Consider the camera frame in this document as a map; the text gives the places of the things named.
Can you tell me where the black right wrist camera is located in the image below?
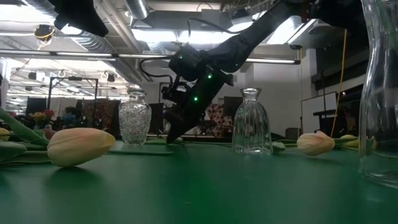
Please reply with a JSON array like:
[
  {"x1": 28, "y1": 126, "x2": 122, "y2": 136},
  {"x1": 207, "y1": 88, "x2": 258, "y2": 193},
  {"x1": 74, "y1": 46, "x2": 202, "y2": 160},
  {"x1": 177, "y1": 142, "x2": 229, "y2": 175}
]
[{"x1": 160, "y1": 82, "x2": 187, "y2": 105}]

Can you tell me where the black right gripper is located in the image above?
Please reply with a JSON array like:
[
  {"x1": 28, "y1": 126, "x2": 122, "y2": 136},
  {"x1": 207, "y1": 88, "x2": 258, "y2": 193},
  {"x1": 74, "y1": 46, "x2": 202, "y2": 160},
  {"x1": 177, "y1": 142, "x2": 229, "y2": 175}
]
[{"x1": 164, "y1": 73, "x2": 234, "y2": 144}]

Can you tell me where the white tulip long stem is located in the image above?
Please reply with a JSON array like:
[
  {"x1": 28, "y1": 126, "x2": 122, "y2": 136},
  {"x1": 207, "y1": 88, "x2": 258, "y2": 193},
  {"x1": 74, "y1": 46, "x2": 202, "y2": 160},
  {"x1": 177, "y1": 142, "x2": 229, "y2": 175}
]
[{"x1": 334, "y1": 134, "x2": 377, "y2": 149}]

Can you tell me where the red floral backdrop cloth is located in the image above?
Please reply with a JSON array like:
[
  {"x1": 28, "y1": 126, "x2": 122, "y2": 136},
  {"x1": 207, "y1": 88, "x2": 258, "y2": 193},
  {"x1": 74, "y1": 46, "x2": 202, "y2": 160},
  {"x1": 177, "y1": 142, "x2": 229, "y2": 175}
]
[{"x1": 203, "y1": 104, "x2": 233, "y2": 138}]

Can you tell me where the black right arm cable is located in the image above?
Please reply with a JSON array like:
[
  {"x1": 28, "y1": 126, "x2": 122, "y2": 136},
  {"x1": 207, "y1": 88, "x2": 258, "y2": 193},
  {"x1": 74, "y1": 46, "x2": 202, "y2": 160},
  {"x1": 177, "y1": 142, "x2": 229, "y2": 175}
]
[{"x1": 139, "y1": 58, "x2": 175, "y2": 85}]

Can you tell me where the yellow black cable reel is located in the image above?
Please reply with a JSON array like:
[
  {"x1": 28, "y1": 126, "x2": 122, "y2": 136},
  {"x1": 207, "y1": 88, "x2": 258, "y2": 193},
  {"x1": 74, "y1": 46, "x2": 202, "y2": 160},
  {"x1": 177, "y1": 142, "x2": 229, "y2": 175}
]
[{"x1": 33, "y1": 24, "x2": 56, "y2": 49}]

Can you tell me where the black monitor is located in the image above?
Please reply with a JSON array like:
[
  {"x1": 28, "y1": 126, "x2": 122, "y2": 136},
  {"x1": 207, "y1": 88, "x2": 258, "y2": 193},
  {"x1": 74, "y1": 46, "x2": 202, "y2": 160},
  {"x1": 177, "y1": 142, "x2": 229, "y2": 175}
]
[{"x1": 223, "y1": 95, "x2": 244, "y2": 119}]

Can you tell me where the green table mat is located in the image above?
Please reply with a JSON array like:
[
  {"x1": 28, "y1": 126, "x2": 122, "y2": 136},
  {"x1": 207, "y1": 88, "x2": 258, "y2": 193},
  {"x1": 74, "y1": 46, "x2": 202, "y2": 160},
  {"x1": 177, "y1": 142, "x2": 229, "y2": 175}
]
[{"x1": 0, "y1": 138, "x2": 398, "y2": 224}]

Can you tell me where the gray bin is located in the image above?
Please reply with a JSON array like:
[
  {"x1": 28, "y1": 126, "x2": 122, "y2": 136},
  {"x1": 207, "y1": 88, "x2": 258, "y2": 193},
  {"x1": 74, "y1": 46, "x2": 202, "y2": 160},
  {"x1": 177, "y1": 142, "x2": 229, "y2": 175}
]
[{"x1": 285, "y1": 127, "x2": 301, "y2": 140}]

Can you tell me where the dark patterned backdrop cloth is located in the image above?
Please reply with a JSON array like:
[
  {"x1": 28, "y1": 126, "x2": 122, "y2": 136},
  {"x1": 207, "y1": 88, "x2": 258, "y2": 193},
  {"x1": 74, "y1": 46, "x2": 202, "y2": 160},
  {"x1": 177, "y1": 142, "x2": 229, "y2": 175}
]
[{"x1": 81, "y1": 98, "x2": 121, "y2": 138}]

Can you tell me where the short silver air duct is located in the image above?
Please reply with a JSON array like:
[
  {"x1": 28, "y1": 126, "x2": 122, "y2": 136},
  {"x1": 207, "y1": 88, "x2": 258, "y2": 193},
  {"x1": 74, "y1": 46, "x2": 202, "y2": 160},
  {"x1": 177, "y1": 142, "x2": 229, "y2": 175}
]
[{"x1": 124, "y1": 0, "x2": 150, "y2": 20}]

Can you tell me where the long ceiling light bar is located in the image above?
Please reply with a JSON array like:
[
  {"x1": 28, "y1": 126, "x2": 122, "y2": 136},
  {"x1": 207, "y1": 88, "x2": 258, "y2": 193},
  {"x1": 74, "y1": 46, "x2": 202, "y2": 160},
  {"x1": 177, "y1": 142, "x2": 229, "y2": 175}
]
[{"x1": 0, "y1": 49, "x2": 302, "y2": 65}]

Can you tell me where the white artificial tulip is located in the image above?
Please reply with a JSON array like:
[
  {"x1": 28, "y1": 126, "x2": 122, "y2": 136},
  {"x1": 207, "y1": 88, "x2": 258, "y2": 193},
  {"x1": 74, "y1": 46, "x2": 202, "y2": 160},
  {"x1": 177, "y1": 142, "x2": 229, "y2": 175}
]
[
  {"x1": 0, "y1": 127, "x2": 116, "y2": 169},
  {"x1": 272, "y1": 130, "x2": 336, "y2": 156}
]

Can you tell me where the cut-pattern clear glass vase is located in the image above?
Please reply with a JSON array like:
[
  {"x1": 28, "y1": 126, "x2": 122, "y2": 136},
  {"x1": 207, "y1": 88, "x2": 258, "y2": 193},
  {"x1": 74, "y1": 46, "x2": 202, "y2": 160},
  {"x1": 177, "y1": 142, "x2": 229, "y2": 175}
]
[{"x1": 118, "y1": 89, "x2": 152, "y2": 146}]

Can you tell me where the long silver air duct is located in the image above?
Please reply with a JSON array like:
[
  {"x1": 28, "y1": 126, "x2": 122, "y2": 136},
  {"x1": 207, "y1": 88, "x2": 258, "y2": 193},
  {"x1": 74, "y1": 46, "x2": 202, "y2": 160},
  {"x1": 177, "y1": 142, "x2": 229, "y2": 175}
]
[{"x1": 21, "y1": 0, "x2": 147, "y2": 85}]

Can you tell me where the black panel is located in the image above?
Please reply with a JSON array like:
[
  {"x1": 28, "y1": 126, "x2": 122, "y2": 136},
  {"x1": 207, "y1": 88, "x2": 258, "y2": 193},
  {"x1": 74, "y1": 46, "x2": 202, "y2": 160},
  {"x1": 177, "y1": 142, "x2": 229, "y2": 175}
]
[{"x1": 25, "y1": 97, "x2": 48, "y2": 125}]

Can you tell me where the tall smooth glass vase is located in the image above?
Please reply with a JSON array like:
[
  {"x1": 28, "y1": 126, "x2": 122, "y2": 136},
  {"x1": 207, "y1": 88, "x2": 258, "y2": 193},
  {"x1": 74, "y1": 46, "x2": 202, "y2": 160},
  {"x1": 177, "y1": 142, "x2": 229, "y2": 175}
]
[{"x1": 358, "y1": 0, "x2": 398, "y2": 190}]

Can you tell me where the black metal rig frame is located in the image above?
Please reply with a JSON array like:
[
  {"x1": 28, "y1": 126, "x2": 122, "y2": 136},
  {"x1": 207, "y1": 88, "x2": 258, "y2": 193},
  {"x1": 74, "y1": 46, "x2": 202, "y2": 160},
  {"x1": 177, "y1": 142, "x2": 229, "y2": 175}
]
[{"x1": 48, "y1": 77, "x2": 100, "y2": 133}]

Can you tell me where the orange hanging cable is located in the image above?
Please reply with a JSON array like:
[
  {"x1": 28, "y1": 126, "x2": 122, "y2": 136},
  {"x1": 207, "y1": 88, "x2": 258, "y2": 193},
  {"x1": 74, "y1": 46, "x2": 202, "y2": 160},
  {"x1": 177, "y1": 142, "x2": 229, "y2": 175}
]
[{"x1": 330, "y1": 29, "x2": 348, "y2": 139}]

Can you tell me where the ribbed bell-shaped glass vase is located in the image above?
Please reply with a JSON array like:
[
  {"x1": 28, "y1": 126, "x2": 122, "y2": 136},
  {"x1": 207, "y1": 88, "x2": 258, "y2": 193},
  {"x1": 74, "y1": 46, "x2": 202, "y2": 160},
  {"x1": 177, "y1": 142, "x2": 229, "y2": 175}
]
[{"x1": 231, "y1": 87, "x2": 274, "y2": 156}]

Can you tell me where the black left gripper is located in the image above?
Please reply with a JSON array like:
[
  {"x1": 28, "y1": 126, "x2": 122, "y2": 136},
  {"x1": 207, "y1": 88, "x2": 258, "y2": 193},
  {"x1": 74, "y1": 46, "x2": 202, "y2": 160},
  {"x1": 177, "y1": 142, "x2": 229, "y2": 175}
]
[{"x1": 48, "y1": 0, "x2": 109, "y2": 37}]

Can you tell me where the whiteboard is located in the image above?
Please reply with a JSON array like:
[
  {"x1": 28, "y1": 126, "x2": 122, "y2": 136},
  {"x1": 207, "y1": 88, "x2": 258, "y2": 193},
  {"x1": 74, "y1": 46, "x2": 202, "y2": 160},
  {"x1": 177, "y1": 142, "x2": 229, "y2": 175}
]
[{"x1": 300, "y1": 91, "x2": 338, "y2": 138}]

